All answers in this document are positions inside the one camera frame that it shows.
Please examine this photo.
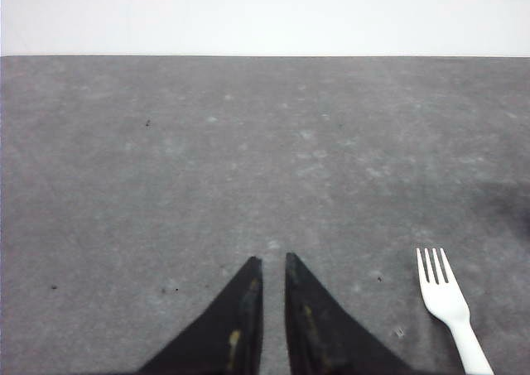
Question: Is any white plastic fork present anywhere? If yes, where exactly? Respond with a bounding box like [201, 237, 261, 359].
[416, 248, 494, 374]

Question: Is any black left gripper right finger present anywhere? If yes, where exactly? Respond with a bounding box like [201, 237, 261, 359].
[284, 252, 414, 374]

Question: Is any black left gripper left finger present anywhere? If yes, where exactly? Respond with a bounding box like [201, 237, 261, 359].
[138, 257, 263, 374]

